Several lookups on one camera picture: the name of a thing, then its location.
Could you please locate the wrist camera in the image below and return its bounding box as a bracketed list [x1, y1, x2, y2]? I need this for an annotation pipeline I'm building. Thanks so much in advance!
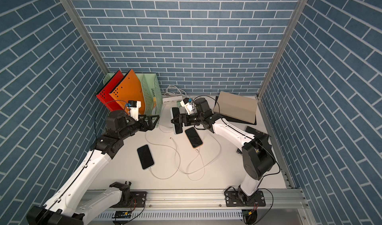
[127, 100, 141, 121]
[180, 97, 195, 115]

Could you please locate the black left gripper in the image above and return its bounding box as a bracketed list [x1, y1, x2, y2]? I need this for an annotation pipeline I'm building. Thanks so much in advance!
[118, 113, 160, 140]

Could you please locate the phone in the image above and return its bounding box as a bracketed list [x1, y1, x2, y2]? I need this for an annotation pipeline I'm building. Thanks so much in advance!
[137, 145, 155, 170]
[171, 107, 183, 135]
[185, 128, 203, 148]

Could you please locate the white power strip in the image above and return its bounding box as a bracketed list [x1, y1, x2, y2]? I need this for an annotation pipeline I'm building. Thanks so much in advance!
[162, 96, 183, 104]

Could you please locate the red file folder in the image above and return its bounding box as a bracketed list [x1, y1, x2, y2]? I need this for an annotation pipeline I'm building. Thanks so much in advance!
[96, 71, 123, 112]

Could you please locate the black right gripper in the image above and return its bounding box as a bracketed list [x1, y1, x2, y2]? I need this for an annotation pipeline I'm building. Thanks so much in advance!
[172, 114, 205, 128]

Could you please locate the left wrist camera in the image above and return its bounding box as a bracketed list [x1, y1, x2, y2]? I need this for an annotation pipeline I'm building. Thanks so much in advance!
[127, 100, 141, 121]

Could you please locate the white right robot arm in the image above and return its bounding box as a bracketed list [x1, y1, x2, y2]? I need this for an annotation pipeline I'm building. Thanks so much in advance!
[171, 97, 277, 206]

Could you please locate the white coiled power cord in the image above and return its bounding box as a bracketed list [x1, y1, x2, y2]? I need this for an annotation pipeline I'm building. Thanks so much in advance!
[165, 85, 187, 99]

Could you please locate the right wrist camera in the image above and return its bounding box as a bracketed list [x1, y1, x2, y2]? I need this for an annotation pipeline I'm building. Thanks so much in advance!
[180, 97, 195, 115]

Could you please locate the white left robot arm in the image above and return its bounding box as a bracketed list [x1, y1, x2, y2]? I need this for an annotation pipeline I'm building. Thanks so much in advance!
[26, 110, 159, 225]

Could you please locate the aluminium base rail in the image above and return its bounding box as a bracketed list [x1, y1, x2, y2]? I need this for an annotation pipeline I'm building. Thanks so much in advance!
[93, 189, 314, 225]

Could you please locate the orange file folder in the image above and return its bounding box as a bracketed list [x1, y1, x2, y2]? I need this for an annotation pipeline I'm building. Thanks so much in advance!
[109, 70, 145, 115]

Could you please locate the green mesh file organizer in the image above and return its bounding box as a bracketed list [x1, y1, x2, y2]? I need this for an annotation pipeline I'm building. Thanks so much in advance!
[103, 73, 163, 116]

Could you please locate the black book gold emblem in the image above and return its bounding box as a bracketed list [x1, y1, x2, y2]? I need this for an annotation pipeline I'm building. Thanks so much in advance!
[245, 126, 263, 137]

